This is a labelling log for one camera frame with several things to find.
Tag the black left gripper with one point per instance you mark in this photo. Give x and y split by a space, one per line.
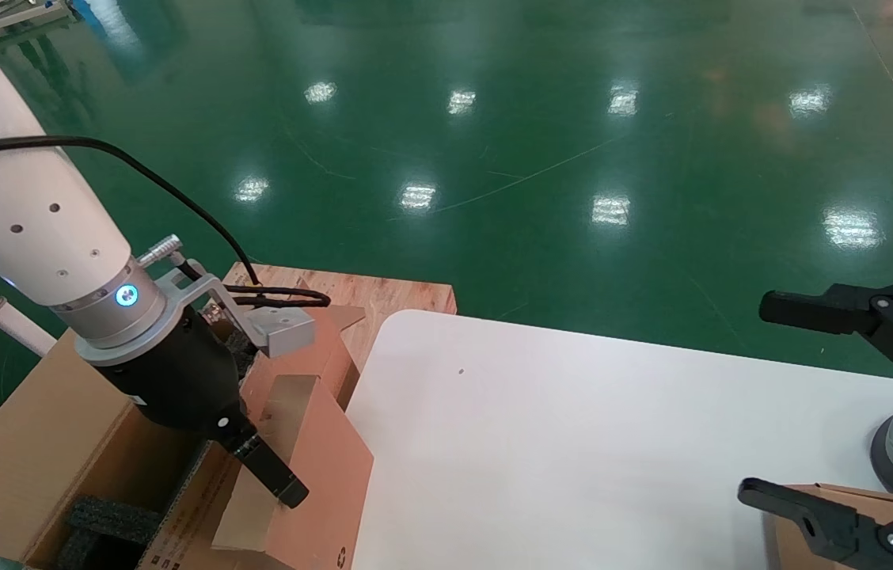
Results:
177 372

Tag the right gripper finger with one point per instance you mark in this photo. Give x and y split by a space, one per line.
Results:
811 310
826 530

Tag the brown cardboard box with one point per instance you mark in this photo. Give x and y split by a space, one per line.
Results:
320 491

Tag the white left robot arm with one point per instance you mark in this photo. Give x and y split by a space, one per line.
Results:
11 198

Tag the large open cardboard box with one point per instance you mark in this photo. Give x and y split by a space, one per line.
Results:
19 475

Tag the small brown cardboard carton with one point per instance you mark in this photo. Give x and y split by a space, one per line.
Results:
780 554

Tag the black foam insert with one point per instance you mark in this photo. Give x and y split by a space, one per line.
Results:
239 348
114 518

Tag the wooden pallet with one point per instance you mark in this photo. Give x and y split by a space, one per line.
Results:
407 297

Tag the grey metal stand frame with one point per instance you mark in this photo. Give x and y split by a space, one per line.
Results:
27 16

